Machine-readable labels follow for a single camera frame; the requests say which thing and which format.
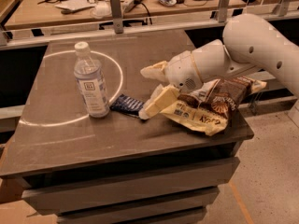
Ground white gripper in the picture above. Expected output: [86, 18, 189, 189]
[138, 51, 203, 119]

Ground blue rxbar blueberry bar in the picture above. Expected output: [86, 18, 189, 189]
[110, 94, 144, 118]

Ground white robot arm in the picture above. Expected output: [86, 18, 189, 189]
[141, 14, 299, 97]

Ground clear plastic water bottle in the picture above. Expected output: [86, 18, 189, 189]
[74, 42, 109, 118]

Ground brown yellow chip bag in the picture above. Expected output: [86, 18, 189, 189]
[161, 77, 266, 136]

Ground grey drawer cabinet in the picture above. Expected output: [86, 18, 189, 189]
[0, 40, 253, 224]

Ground white paper sheets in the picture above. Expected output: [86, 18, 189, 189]
[56, 0, 95, 11]

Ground wooden background desk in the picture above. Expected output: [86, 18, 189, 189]
[5, 0, 220, 30]

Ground metal frame rail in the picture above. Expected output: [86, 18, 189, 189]
[0, 0, 298, 49]

